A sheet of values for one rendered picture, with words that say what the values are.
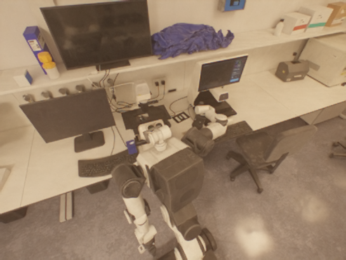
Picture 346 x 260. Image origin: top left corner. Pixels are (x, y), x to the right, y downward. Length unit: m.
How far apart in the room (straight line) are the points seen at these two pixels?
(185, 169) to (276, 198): 1.78
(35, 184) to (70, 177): 0.24
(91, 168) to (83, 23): 1.07
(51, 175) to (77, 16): 1.17
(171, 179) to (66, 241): 1.67
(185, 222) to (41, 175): 1.17
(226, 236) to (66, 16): 2.27
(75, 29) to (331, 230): 2.91
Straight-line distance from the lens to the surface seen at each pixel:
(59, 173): 1.69
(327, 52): 2.94
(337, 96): 2.86
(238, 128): 1.82
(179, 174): 0.78
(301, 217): 2.49
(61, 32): 1.64
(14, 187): 1.81
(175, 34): 1.80
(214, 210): 2.16
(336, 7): 3.18
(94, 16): 1.61
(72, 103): 1.45
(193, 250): 1.37
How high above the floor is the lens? 2.00
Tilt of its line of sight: 47 degrees down
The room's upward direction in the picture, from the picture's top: straight up
